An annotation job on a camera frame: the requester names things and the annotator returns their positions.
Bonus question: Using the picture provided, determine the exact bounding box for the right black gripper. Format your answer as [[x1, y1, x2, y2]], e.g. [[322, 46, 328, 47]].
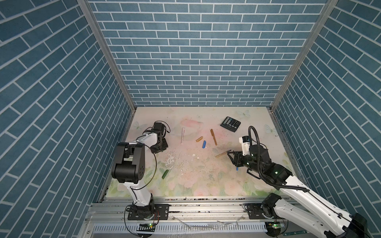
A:
[[227, 150, 263, 175]]

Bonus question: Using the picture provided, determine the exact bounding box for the pink pen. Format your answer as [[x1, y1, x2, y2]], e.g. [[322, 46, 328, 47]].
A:
[[181, 128, 185, 145]]

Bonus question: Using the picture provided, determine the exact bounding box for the green pen cap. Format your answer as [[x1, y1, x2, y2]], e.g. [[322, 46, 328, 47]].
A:
[[162, 170, 169, 179]]

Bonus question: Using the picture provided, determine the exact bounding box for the brown pen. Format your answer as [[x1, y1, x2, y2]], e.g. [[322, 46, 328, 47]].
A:
[[210, 129, 218, 146]]

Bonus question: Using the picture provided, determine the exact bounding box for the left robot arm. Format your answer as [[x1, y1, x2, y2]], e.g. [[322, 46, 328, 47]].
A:
[[111, 121, 171, 222]]

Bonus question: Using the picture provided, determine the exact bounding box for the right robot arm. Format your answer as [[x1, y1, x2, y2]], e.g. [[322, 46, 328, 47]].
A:
[[227, 142, 368, 238]]

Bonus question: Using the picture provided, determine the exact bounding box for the black calculator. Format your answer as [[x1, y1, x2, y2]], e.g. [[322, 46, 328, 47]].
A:
[[220, 117, 241, 132]]

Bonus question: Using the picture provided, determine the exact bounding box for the metal fork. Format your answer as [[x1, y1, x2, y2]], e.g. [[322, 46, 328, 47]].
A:
[[283, 230, 309, 237]]

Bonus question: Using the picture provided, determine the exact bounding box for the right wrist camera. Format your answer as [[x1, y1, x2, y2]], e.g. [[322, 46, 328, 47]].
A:
[[239, 135, 252, 156]]

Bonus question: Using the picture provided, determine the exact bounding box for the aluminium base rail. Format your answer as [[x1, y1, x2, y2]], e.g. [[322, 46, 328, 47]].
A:
[[79, 195, 329, 238]]

